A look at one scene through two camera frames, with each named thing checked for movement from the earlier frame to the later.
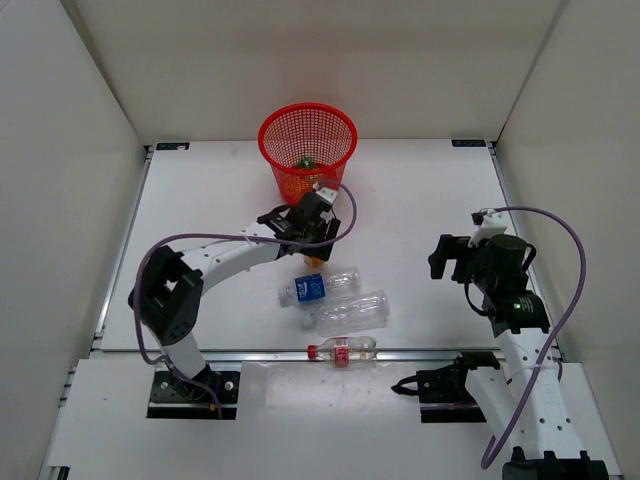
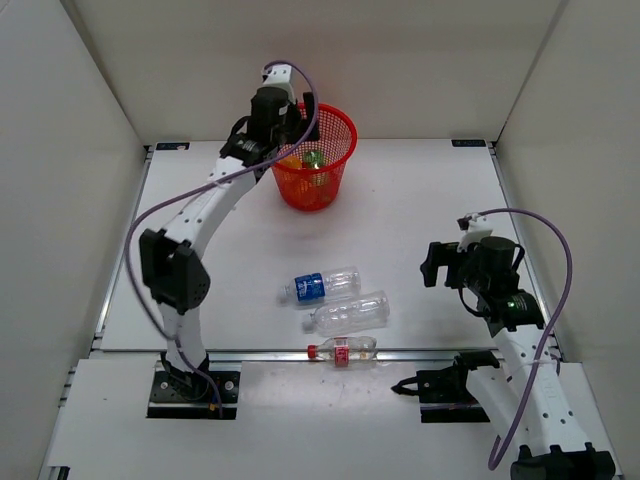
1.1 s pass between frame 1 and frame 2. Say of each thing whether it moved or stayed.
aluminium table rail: stayed
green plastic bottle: moved
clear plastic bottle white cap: stayed
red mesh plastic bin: stayed
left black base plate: stayed
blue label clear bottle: stayed
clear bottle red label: stayed
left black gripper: moved
